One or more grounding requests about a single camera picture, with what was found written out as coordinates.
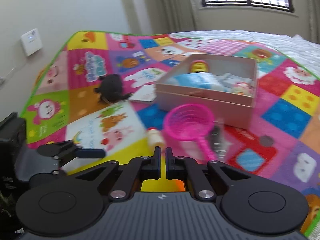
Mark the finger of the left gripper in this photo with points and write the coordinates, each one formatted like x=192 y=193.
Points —
x=90 y=153

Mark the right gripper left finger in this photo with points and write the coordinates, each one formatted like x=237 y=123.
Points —
x=132 y=175

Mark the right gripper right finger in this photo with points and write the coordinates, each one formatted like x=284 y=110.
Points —
x=191 y=173

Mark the small milk bottle toy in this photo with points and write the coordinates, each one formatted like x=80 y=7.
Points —
x=155 y=138

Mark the pink plastic net scoop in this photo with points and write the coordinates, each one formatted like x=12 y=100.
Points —
x=191 y=122

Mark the black plush toy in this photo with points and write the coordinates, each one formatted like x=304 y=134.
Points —
x=111 y=89

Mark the white square notepad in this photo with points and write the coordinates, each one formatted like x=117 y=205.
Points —
x=145 y=94

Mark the blue white tissue pack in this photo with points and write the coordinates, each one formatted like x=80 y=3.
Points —
x=196 y=80

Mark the pink yellow pudding cup toy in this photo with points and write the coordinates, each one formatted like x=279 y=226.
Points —
x=199 y=66

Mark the dark cookie pack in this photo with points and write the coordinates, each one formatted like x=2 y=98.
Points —
x=217 y=142

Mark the white battery charger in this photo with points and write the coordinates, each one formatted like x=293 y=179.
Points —
x=229 y=80

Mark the colourful cartoon play mat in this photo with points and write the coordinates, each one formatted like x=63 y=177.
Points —
x=267 y=187

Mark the pink cardboard box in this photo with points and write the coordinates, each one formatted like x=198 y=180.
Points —
x=233 y=109

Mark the beige curtain left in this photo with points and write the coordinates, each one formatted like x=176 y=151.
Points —
x=161 y=16

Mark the beige curtain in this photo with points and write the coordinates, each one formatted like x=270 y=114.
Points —
x=161 y=16
x=313 y=6

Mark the white quilted bedspread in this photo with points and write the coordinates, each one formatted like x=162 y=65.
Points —
x=298 y=49

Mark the beige curtain right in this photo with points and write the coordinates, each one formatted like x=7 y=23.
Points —
x=313 y=6

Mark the white wall switch panel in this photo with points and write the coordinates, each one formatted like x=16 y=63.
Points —
x=31 y=42

